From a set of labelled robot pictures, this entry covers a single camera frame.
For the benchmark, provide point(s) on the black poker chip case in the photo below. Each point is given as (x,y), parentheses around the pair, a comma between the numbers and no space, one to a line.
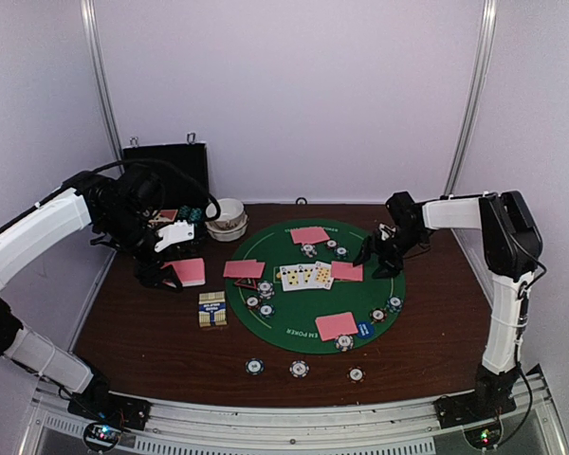
(182,170)

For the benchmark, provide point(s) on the blue small blind button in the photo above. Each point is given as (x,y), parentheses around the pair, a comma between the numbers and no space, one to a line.
(366,330)

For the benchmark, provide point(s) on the white scalloped ceramic dish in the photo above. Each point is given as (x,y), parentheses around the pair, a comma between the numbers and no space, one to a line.
(230,234)

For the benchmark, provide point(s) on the red triangular all-in button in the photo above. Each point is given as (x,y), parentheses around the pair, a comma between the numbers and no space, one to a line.
(247,283)

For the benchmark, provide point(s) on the red playing card deck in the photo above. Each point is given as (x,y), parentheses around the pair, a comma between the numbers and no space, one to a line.
(190,272)

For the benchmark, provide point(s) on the card deck in case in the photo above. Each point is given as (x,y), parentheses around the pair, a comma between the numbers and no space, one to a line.
(165,216)

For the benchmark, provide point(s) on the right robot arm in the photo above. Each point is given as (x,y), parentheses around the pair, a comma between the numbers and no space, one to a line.
(512,248)

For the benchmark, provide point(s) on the green round poker mat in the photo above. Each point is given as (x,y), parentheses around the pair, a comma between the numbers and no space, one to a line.
(293,325)

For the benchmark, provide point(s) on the brown poker chip stack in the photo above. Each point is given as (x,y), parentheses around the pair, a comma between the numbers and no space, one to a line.
(356,374)

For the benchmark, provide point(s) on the teal poker chip stack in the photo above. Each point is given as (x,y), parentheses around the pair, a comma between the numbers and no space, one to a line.
(255,366)

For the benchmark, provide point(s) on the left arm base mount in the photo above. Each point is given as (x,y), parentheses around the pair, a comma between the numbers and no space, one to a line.
(121,412)

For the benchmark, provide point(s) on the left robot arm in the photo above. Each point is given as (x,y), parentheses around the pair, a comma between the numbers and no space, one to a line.
(34,232)

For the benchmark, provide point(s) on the white ceramic bowl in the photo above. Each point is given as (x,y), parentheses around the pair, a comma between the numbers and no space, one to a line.
(232,213)

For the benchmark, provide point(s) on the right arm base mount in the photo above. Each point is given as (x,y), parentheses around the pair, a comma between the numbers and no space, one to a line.
(459,410)

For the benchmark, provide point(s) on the gold striped card box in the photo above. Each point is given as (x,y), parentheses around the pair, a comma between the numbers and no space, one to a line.
(212,309)

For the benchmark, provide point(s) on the left aluminium frame post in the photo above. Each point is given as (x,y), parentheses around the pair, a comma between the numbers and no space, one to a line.
(91,30)

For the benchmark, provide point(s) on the right aluminium frame post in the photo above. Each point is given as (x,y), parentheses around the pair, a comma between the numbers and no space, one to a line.
(481,64)

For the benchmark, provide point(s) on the blue white poker chip stack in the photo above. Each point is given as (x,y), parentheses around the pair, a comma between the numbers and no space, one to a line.
(299,369)

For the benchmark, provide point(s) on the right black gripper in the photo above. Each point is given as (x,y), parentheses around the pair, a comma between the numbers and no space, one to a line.
(394,265)

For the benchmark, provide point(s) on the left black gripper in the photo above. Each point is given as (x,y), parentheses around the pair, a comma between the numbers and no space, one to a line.
(142,269)

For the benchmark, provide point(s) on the face-up community card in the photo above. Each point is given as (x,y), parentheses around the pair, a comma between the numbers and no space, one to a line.
(291,277)
(321,277)
(306,273)

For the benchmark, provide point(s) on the aluminium frame post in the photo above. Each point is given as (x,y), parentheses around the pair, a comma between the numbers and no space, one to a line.
(481,64)
(91,30)

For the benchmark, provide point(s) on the teal chip row in case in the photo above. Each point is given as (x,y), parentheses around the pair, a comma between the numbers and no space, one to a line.
(190,214)

